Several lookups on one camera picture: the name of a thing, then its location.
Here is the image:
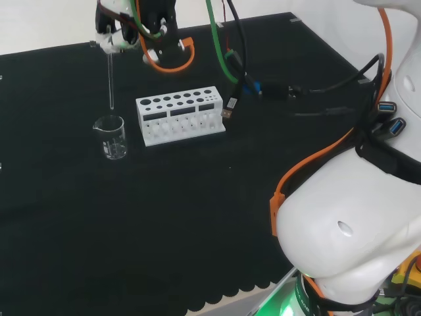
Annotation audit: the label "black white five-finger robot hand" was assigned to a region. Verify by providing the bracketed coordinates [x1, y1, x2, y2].
[94, 0, 141, 55]

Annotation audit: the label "clear glass rod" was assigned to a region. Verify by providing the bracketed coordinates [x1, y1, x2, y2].
[107, 51, 116, 111]

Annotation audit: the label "white test tube rack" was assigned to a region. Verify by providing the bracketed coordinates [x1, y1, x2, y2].
[135, 86, 227, 147]

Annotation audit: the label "clear glass beaker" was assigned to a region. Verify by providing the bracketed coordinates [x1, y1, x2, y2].
[92, 115, 128, 161]

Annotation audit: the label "black cloth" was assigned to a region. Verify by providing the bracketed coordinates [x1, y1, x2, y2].
[0, 12, 370, 316]

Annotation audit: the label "black hub blue USB ports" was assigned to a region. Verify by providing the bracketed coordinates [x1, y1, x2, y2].
[371, 101, 408, 139]

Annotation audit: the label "yellow stop button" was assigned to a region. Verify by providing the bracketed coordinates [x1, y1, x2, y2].
[390, 250, 421, 290]

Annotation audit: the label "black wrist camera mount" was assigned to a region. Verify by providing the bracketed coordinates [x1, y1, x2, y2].
[137, 0, 185, 65]

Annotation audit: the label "black cable with USB plug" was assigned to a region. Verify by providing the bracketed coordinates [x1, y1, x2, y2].
[220, 0, 248, 120]

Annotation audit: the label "black cable with blue connector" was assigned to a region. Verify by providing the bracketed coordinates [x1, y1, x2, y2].
[242, 54, 385, 99]

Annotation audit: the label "orange cable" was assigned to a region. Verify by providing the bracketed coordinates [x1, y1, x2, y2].
[134, 0, 395, 302]

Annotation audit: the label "black arm strap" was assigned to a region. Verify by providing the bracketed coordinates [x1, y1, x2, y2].
[355, 128, 421, 185]

